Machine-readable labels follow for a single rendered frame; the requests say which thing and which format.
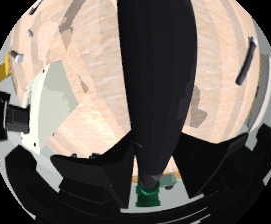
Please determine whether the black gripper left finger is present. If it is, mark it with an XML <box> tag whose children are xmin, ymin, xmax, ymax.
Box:
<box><xmin>50</xmin><ymin>129</ymin><xmax>135</xmax><ymax>209</ymax></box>

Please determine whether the dark green post with cap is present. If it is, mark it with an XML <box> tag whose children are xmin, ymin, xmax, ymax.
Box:
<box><xmin>135</xmin><ymin>172</ymin><xmax>160</xmax><ymax>208</ymax></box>

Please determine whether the green cup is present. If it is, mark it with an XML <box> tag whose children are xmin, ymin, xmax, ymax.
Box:
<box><xmin>135</xmin><ymin>181</ymin><xmax>160</xmax><ymax>194</ymax></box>

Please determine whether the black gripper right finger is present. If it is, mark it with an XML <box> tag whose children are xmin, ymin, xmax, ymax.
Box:
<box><xmin>172</xmin><ymin>132</ymin><xmax>249</xmax><ymax>200</ymax></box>

